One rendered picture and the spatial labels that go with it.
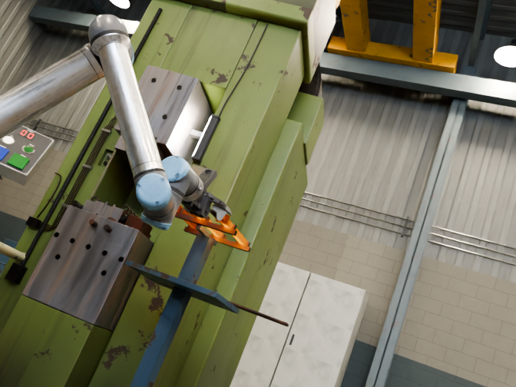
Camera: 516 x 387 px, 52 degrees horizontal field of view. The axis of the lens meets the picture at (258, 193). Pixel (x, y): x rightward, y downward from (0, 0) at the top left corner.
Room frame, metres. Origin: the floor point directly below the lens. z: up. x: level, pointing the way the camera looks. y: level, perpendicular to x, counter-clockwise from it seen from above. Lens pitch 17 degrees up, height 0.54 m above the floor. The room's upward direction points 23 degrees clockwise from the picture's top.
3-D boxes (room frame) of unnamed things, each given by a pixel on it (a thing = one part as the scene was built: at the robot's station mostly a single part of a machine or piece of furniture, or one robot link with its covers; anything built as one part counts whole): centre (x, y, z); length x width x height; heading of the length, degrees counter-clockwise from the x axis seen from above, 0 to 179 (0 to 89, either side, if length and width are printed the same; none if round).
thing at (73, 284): (2.70, 0.54, 0.69); 0.56 x 0.38 x 0.45; 165
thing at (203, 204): (1.72, 0.18, 0.98); 0.12 x 0.08 x 0.09; 157
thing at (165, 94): (2.69, 0.56, 1.56); 0.42 x 0.39 x 0.40; 165
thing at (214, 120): (2.54, 0.34, 1.83); 0.07 x 0.04 x 0.90; 75
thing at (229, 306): (2.15, 0.13, 0.74); 0.40 x 0.30 x 0.02; 68
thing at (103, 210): (2.70, 0.60, 0.96); 0.42 x 0.20 x 0.09; 165
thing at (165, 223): (1.54, 0.25, 0.87); 0.12 x 0.09 x 0.12; 176
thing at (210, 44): (2.84, 0.52, 2.06); 0.44 x 0.41 x 0.47; 165
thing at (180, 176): (1.56, 0.25, 0.98); 0.12 x 0.09 x 0.10; 157
